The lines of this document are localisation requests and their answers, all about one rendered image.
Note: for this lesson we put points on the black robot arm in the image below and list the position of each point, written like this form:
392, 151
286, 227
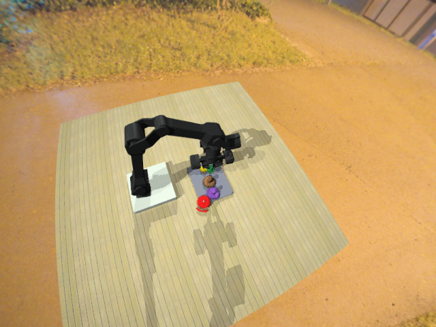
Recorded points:
211, 137

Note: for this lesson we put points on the red gear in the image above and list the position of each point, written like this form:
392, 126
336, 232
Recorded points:
202, 204

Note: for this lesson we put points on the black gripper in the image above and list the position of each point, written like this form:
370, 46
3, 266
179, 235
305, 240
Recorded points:
215, 160

